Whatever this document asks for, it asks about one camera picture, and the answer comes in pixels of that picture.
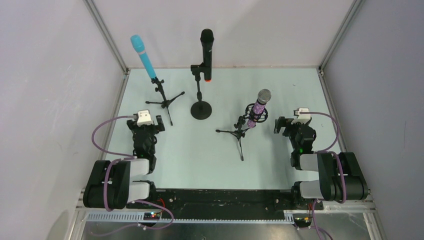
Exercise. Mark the black round base mic stand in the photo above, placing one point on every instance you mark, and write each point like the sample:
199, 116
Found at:
201, 110

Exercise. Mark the black tripod shock mount stand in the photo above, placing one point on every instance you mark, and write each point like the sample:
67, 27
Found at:
240, 131

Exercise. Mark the blue microphone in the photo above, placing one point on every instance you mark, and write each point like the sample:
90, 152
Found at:
138, 45

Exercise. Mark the purple glitter microphone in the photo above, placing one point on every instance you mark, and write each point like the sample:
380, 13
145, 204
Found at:
257, 112

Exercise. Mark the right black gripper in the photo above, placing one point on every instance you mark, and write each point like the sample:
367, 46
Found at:
291, 126

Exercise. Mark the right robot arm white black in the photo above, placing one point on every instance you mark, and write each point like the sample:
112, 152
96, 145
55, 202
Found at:
340, 177

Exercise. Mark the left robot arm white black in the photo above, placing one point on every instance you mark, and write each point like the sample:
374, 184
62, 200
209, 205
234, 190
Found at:
113, 184

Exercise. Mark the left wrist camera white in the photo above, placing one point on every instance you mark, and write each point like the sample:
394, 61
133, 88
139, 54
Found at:
143, 117

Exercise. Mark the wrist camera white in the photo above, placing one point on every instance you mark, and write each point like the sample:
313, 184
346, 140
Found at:
143, 117
303, 116

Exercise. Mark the black microphone orange end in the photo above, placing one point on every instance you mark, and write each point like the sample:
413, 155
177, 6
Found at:
207, 40

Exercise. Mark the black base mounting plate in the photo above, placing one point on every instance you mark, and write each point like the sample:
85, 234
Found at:
231, 205

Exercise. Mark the small black tripod stand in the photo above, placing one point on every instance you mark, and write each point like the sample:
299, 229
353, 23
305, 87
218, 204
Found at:
165, 103

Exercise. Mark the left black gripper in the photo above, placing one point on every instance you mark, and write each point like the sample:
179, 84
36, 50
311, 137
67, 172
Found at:
145, 128

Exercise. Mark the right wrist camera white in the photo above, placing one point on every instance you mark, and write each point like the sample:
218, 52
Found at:
303, 116

